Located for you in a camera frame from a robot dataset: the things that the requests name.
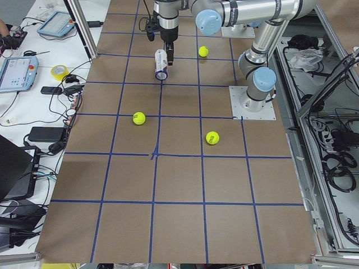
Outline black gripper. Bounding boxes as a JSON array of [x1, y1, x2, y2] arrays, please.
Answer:
[[160, 27, 178, 66]]

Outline blue white tennis ball can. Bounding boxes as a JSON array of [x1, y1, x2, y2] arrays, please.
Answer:
[[155, 49, 168, 81]]

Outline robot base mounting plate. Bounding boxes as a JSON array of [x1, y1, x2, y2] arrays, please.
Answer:
[[229, 86, 276, 120]]

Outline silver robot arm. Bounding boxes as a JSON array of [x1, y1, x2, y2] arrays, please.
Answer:
[[146, 0, 317, 112]]

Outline yellow tennis ball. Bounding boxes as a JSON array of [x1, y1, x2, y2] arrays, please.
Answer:
[[198, 46, 209, 58], [205, 131, 220, 145], [132, 112, 146, 126]]

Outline blue teach pendant tablet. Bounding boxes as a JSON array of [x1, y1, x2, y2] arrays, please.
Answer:
[[1, 56, 39, 93], [37, 11, 74, 38]]

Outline power strip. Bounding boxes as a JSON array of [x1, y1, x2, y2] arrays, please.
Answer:
[[64, 94, 82, 128]]

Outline yellow tape roll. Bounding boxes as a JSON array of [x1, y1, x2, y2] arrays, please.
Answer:
[[50, 64, 70, 81]]

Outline black phone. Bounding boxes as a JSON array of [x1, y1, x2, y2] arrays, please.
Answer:
[[40, 86, 63, 95]]

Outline white crumpled cloth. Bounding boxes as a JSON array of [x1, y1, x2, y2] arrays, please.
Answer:
[[289, 48, 323, 72]]

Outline scissors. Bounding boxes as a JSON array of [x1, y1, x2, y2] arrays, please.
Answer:
[[23, 50, 49, 57]]

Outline black power adapter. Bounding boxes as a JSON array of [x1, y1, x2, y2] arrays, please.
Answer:
[[28, 127, 65, 142]]

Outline black laptop computer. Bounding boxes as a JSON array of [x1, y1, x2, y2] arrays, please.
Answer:
[[1, 136, 40, 201]]

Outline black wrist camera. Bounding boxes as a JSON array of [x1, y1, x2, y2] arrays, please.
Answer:
[[139, 16, 159, 42]]

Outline aluminium frame post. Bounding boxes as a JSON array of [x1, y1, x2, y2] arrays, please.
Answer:
[[63, 0, 98, 60]]

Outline coiled black cables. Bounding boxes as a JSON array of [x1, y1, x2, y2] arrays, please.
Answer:
[[321, 152, 358, 194]]

